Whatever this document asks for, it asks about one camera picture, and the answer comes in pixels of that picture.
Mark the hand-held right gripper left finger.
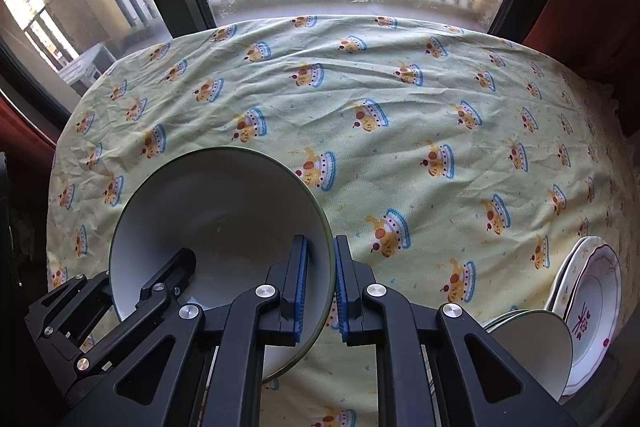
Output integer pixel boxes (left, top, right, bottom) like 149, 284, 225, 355
57, 234, 311, 427

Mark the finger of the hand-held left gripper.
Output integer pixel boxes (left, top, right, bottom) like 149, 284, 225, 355
74, 248, 197, 375
25, 272, 113, 349

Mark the white outdoor appliance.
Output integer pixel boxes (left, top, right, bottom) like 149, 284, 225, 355
60, 44, 121, 95

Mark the white red-patterned plate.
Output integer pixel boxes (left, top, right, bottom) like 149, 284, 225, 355
559, 244, 623, 403

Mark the red curtain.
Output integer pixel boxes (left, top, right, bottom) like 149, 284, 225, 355
0, 92, 61, 168
520, 0, 640, 92

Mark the white beaded yellow-flower plate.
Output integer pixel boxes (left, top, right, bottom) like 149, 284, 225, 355
550, 236, 601, 315

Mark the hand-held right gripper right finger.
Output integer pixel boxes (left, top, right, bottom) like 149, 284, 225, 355
334, 234, 581, 427

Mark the yellow printed tablecloth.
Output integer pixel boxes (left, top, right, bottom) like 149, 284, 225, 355
45, 14, 626, 427

